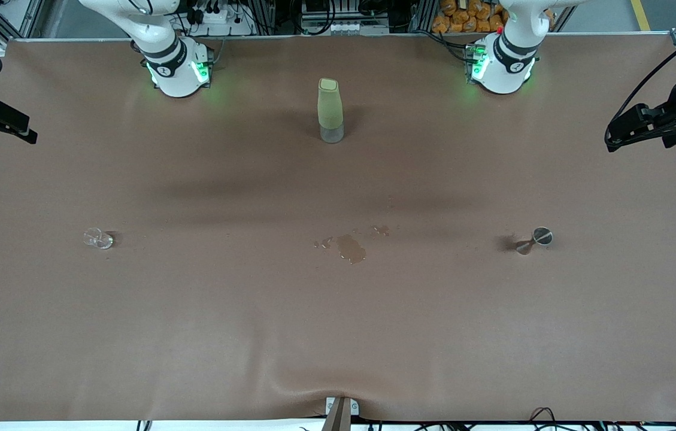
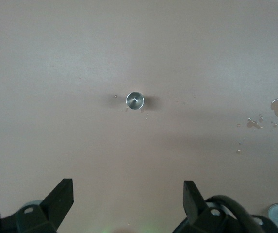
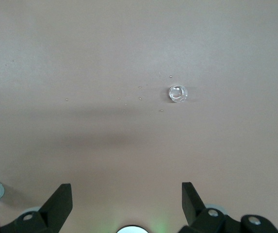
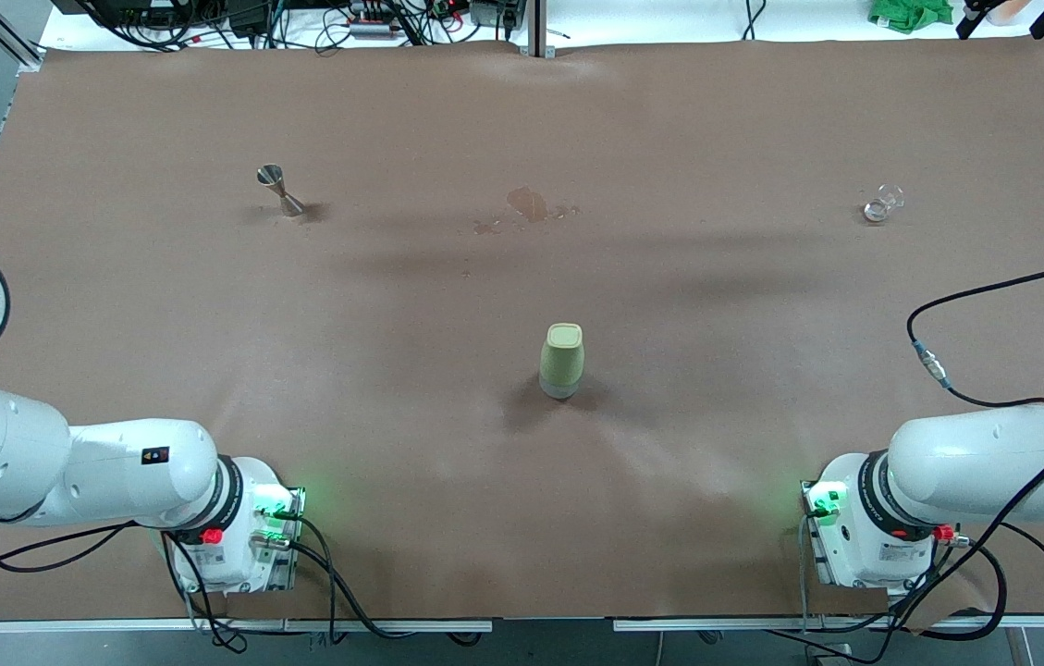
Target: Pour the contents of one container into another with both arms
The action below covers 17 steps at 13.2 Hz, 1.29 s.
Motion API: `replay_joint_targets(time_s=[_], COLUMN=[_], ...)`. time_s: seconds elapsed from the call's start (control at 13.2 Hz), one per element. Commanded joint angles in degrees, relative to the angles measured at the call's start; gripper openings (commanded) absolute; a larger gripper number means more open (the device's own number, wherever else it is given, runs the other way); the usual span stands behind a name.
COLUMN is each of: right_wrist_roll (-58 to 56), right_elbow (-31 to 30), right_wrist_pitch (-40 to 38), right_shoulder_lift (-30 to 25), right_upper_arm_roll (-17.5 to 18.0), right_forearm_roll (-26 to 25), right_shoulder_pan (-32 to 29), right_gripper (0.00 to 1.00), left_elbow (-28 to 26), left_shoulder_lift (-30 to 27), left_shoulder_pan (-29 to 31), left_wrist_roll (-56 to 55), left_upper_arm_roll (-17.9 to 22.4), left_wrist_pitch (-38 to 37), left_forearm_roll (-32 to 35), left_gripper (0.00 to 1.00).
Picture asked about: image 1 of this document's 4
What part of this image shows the clear glass measuring cup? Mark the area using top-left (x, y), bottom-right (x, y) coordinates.
top-left (83, 227), bottom-right (114, 250)

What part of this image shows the steel double jigger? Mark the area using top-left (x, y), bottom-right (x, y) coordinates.
top-left (516, 227), bottom-right (553, 256)

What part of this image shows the orange snack bags pile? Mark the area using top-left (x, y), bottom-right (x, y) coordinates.
top-left (432, 0), bottom-right (556, 34)

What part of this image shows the white power strip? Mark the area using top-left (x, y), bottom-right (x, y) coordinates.
top-left (185, 7), bottom-right (254, 37)

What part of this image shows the green sleeved bottle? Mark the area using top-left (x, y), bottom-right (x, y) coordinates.
top-left (317, 78), bottom-right (345, 144)

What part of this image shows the spilled liquid puddle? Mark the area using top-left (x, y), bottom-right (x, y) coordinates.
top-left (313, 224), bottom-right (390, 265)

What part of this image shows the brown table mat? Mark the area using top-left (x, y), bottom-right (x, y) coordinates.
top-left (0, 33), bottom-right (676, 423)

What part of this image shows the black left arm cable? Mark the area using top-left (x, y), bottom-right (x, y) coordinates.
top-left (619, 21), bottom-right (676, 129)

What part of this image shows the metal table clamp bracket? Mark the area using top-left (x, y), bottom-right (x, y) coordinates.
top-left (325, 396), bottom-right (360, 431)

